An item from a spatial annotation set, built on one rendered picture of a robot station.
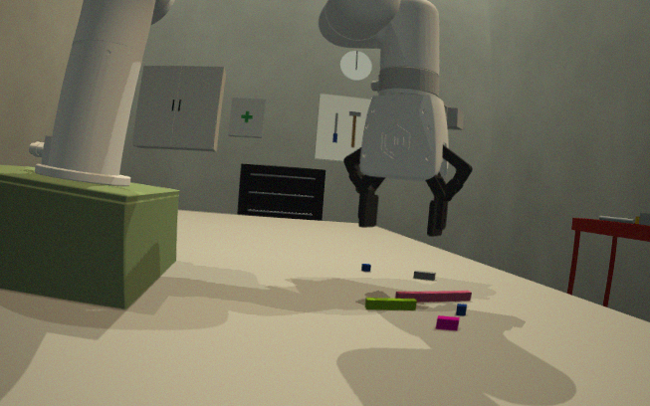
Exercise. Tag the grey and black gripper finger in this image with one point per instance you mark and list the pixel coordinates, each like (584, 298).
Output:
(368, 201)
(443, 192)

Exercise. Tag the pink rod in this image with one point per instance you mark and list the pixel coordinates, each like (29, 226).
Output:
(429, 297)

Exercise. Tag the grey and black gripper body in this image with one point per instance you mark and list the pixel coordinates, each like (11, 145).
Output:
(403, 136)

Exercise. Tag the lime green rod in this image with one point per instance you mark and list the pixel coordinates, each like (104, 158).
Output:
(390, 304)

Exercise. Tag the small magenta block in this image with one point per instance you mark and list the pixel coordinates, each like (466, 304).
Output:
(447, 322)

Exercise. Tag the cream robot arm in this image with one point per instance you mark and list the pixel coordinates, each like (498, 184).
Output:
(107, 51)

